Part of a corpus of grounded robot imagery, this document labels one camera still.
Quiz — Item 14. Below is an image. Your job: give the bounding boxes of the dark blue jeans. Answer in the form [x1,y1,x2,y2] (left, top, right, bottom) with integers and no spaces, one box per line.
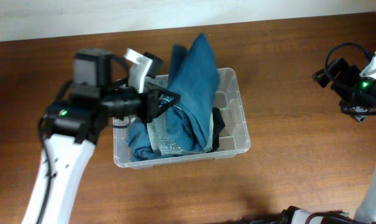
[165,34,220,154]

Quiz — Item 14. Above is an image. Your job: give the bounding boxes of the small blue cloth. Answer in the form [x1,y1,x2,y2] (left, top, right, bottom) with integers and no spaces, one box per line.
[127,118,162,162]

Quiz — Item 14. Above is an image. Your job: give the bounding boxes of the right black cable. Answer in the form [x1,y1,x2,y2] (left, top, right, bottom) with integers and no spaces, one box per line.
[323,42,376,116]

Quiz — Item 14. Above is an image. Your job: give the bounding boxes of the clear plastic storage bin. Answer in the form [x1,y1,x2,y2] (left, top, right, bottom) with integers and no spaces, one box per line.
[113,68,250,169]

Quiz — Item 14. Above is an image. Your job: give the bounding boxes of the black garment with red trim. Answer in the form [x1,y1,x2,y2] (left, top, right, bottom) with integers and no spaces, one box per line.
[206,108,226,153]

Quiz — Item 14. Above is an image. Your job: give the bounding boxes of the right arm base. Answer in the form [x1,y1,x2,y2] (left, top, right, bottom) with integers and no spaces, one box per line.
[249,205,375,224]

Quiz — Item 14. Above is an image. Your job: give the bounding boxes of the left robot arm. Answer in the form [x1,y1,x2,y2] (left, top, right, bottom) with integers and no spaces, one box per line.
[23,48,180,223]

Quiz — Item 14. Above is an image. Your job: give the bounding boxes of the light blue jeans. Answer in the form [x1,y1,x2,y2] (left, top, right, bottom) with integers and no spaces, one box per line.
[147,105,214,157]

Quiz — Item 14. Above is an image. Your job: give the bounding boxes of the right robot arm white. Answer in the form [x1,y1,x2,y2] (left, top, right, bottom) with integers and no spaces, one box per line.
[305,42,376,223]

